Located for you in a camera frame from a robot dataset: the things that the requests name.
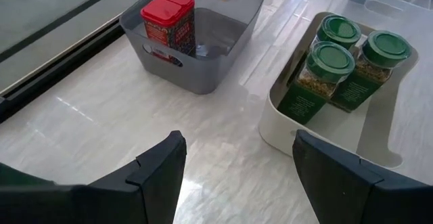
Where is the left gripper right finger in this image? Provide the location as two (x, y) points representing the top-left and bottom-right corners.
(292, 129), (433, 224)

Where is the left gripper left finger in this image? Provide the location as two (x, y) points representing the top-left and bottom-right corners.
(0, 131), (187, 224)

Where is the green-lid glass spice jar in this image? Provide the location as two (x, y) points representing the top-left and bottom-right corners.
(329, 30), (413, 113)
(309, 14), (362, 49)
(277, 41), (356, 126)

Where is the red-lid smoked paprika tin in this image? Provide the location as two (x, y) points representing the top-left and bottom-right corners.
(140, 0), (197, 68)

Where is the white plastic bin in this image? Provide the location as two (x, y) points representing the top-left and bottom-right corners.
(258, 12), (419, 169)

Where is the grey plastic bin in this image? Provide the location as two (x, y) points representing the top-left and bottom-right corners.
(119, 0), (269, 95)

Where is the clear plastic bin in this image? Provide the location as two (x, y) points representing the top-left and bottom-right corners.
(348, 0), (433, 20)

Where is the black metal table frame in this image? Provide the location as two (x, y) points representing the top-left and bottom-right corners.
(0, 20), (127, 125)

